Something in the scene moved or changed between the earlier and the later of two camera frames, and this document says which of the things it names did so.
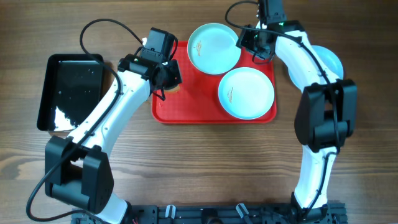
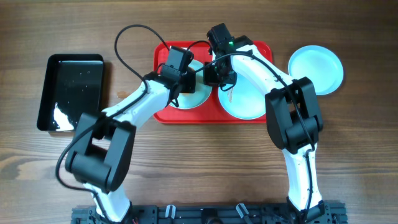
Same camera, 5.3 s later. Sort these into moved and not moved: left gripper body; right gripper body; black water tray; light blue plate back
Moved: left gripper body; right gripper body; light blue plate back
Not moved: black water tray
